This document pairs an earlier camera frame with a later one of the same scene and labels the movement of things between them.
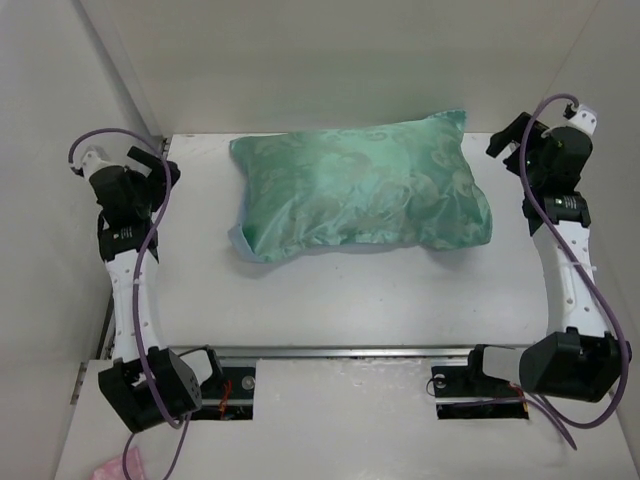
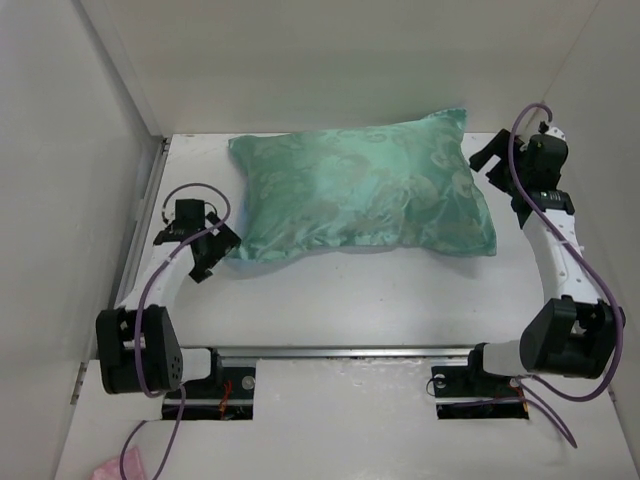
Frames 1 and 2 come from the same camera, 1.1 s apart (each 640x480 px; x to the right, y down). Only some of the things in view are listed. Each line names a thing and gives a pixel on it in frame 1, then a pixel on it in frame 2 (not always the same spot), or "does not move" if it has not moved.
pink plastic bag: (113, 470) does not move
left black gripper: (156, 180) -> (224, 242)
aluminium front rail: (280, 352) does not move
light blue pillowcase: (407, 183) does not move
